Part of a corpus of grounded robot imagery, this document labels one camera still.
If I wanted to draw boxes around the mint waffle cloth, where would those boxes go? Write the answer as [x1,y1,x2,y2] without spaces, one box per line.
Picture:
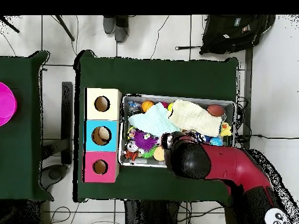
[127,101,181,138]

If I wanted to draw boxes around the cream waffle cloth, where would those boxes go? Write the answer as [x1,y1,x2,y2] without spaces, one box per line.
[168,99,223,138]

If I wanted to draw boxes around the silver mesh bin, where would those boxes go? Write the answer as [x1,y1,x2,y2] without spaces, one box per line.
[118,93,237,168]

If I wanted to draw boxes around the wooden box with three holes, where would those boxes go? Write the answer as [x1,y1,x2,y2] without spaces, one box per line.
[82,87,123,184]

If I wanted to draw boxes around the orange toy basketball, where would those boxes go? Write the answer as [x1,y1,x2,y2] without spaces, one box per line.
[141,100,155,113]

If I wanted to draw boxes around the purple spiky monster toy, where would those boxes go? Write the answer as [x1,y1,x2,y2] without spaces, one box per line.
[133,129,158,152]

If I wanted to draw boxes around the clear bottle with blue label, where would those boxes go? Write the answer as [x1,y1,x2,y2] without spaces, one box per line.
[127,100,142,115]

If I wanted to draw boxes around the round orange sponge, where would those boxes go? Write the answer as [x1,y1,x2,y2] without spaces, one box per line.
[153,145,166,162]

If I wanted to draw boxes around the striped tiger plush toy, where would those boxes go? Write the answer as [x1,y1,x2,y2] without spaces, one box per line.
[121,139,141,162]

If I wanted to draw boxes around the dark green tablecloth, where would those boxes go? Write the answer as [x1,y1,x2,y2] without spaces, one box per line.
[72,50,239,203]
[0,50,54,201]

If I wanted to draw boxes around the brown toy football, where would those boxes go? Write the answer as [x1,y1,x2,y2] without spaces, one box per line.
[207,104,225,117]

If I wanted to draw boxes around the blue green globe ball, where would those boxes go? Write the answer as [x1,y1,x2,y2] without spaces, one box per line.
[209,136,224,147]

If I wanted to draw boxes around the yellow duck plush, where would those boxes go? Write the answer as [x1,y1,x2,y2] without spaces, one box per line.
[220,121,232,137]

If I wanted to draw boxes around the black panel on stand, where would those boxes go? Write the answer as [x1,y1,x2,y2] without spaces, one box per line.
[39,81,74,190]

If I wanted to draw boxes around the black backpack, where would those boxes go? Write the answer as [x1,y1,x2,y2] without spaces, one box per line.
[175,15,276,55]

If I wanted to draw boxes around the black tripod leg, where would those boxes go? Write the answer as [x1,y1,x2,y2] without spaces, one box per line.
[54,15,75,42]
[0,15,20,33]

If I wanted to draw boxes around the pink plastic bowl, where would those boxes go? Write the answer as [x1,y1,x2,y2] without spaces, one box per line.
[0,81,18,127]

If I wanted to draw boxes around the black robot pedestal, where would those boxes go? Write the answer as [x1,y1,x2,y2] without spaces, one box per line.
[123,199,182,224]

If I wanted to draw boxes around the thin black cable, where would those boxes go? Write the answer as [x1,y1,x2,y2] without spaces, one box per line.
[149,15,170,60]
[251,134,299,140]

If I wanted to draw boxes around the grey metal rail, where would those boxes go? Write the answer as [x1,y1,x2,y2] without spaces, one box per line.
[243,47,253,149]

